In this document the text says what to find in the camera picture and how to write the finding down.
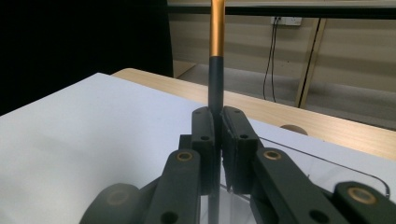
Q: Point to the dark chopstick with gold end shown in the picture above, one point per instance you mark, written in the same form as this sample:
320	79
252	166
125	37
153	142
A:
216	77

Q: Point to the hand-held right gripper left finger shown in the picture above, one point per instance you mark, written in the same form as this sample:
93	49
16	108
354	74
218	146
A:
207	140

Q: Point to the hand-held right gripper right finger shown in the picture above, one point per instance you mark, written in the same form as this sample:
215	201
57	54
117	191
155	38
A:
238	146

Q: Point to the clear plastic container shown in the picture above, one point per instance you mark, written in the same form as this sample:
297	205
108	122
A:
327	174

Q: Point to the white table cover sheet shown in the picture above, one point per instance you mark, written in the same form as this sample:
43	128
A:
77	140

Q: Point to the white wall socket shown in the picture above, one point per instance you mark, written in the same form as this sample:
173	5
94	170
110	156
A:
288	21

